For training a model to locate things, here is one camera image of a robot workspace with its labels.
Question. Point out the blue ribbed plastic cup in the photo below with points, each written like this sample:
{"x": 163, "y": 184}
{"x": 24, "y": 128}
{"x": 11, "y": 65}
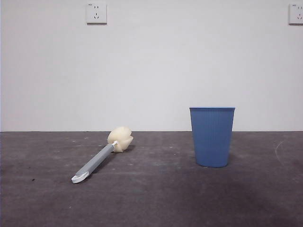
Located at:
{"x": 211, "y": 139}

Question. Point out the white wall power socket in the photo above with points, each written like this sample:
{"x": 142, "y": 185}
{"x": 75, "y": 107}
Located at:
{"x": 96, "y": 13}
{"x": 296, "y": 14}

